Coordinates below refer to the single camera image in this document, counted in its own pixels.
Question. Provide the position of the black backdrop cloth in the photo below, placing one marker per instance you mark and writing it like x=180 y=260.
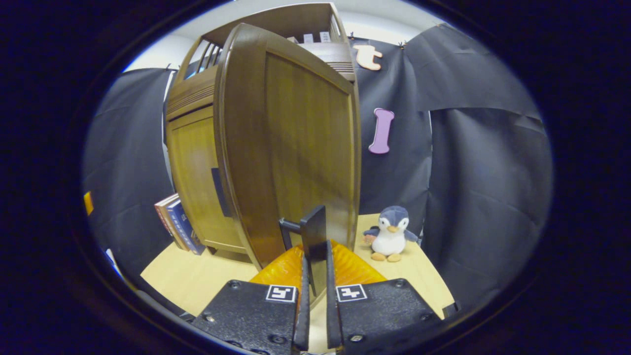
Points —
x=483 y=197

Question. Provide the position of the blue book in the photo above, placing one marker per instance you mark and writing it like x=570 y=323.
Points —
x=185 y=227

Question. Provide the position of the purple book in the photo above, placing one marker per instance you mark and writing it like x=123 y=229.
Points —
x=308 y=38

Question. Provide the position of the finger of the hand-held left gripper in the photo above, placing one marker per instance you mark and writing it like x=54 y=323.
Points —
x=88 y=203

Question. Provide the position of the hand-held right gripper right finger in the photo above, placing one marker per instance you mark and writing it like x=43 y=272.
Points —
x=384 y=315

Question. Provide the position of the grey book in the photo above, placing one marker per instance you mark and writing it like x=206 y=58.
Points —
x=325 y=36

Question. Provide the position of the penguin plush toy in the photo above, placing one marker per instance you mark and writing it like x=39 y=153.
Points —
x=390 y=236

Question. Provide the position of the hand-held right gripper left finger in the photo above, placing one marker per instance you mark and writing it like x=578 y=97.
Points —
x=246 y=315

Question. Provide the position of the wooden double-door shoe cabinet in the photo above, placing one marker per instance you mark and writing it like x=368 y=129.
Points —
x=192 y=93

